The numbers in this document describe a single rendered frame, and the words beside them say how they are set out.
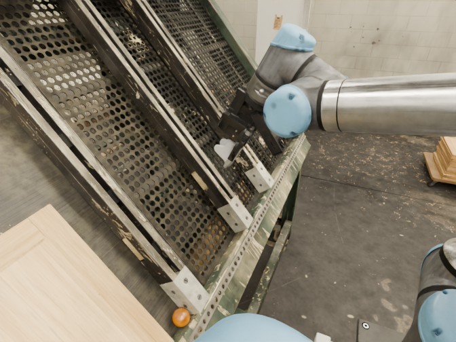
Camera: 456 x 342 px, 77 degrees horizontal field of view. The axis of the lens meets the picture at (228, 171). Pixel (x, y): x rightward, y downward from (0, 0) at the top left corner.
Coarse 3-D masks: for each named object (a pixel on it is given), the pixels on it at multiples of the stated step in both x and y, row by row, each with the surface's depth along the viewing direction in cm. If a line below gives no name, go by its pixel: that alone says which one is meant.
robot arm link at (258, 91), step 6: (252, 78) 60; (252, 84) 59; (258, 84) 58; (264, 84) 65; (252, 90) 59; (258, 90) 59; (264, 90) 58; (270, 90) 58; (252, 96) 60; (258, 96) 59; (264, 96) 59; (258, 102) 61; (264, 102) 60
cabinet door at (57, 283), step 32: (32, 224) 65; (64, 224) 70; (0, 256) 59; (32, 256) 63; (64, 256) 67; (96, 256) 72; (0, 288) 57; (32, 288) 61; (64, 288) 65; (96, 288) 69; (0, 320) 55; (32, 320) 59; (64, 320) 63; (96, 320) 67; (128, 320) 72
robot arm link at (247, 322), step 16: (224, 320) 9; (240, 320) 9; (256, 320) 9; (272, 320) 9; (208, 336) 9; (224, 336) 8; (240, 336) 8; (256, 336) 8; (272, 336) 8; (288, 336) 8; (304, 336) 8
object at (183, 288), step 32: (0, 64) 70; (0, 96) 70; (32, 96) 71; (32, 128) 71; (64, 128) 74; (64, 160) 72; (96, 192) 73; (128, 224) 76; (160, 256) 79; (192, 288) 82
